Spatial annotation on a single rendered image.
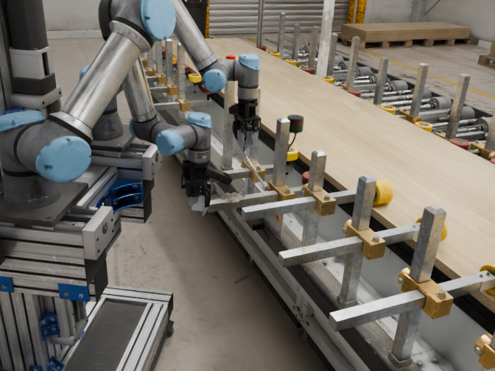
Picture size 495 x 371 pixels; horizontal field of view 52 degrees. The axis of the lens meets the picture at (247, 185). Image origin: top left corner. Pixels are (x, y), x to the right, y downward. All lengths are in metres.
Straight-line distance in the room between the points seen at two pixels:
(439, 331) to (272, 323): 1.12
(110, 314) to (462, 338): 1.42
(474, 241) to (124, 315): 1.42
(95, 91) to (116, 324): 1.23
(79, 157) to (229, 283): 1.69
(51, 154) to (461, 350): 1.19
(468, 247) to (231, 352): 1.22
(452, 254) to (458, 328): 0.20
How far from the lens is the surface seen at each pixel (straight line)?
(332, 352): 2.23
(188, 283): 2.80
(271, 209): 1.53
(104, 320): 2.29
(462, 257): 1.58
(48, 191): 1.41
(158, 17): 1.33
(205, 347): 2.43
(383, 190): 1.71
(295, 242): 1.86
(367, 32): 9.32
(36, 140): 1.27
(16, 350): 2.06
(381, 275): 1.79
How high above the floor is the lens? 1.69
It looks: 26 degrees down
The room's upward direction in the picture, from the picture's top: 3 degrees clockwise
